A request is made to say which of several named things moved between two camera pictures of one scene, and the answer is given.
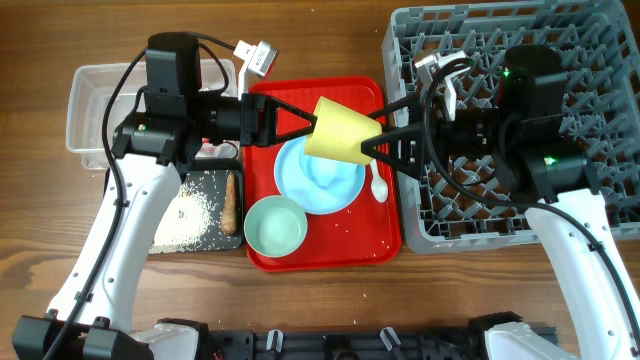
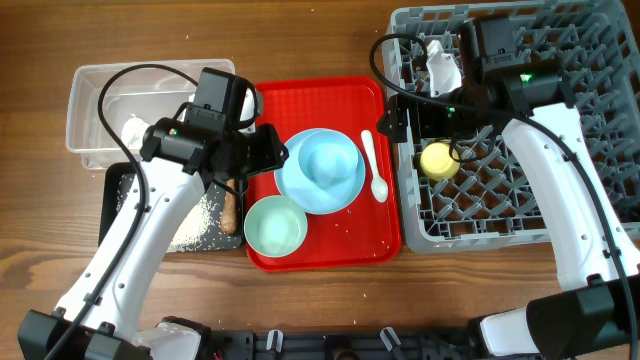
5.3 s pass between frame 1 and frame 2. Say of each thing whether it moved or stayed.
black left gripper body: moved
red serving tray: stayed
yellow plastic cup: moved
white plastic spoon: stayed
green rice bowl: stayed
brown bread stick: stayed
